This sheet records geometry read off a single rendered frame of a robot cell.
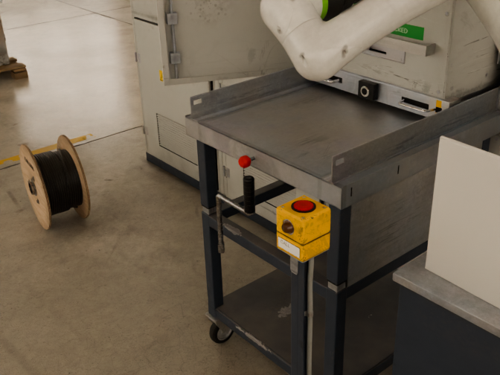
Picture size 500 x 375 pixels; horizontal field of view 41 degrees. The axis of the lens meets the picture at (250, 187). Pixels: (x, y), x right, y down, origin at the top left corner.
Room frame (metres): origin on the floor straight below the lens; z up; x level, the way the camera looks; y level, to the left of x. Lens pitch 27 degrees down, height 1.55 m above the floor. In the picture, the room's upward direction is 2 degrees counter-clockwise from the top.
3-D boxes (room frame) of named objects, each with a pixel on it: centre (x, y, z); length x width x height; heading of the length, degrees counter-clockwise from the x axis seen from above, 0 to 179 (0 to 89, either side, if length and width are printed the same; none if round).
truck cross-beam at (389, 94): (1.87, -0.38, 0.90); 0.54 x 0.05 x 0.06; 39
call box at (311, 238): (1.15, -0.11, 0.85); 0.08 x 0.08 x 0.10; 39
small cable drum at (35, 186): (2.71, 0.89, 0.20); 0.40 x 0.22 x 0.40; 32
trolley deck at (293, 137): (1.78, -0.27, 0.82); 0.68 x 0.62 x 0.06; 129
